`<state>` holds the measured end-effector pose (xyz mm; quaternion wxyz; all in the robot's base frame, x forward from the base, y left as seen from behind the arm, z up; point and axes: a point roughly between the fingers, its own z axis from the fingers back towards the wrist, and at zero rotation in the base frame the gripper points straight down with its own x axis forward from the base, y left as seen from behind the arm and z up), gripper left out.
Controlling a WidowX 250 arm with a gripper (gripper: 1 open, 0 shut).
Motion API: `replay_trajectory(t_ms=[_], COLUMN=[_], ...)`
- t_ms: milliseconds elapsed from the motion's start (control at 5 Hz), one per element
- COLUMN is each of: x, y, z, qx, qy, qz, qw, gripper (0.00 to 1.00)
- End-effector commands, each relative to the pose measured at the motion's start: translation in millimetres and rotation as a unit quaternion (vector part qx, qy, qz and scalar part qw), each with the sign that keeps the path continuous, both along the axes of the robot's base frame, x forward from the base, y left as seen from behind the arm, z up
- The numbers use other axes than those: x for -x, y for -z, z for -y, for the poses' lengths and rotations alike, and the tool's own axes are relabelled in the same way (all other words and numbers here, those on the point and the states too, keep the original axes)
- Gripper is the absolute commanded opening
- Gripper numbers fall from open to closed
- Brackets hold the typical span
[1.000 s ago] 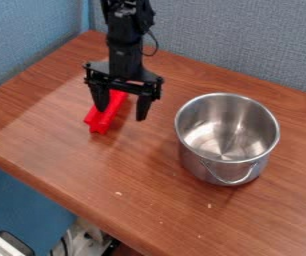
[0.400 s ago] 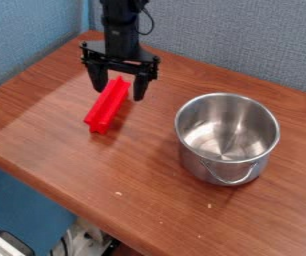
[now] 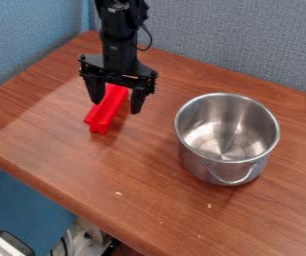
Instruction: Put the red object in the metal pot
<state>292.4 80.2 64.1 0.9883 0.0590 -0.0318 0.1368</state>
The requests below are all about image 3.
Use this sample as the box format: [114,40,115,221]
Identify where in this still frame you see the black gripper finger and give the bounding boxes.
[86,77,106,105]
[131,89,147,114]

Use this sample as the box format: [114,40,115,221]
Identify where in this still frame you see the red plastic block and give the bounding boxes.
[85,84,129,134]

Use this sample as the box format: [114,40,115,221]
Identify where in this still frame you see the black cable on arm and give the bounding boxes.
[134,23,155,52]

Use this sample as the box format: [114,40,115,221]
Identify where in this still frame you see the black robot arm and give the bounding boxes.
[78,0,159,114]

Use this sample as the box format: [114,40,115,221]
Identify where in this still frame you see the white items under table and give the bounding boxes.
[47,218,114,256]

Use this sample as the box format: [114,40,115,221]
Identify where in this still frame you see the metal pot with handle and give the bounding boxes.
[175,92,281,186]

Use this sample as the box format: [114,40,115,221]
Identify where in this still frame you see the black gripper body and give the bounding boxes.
[79,38,158,95]

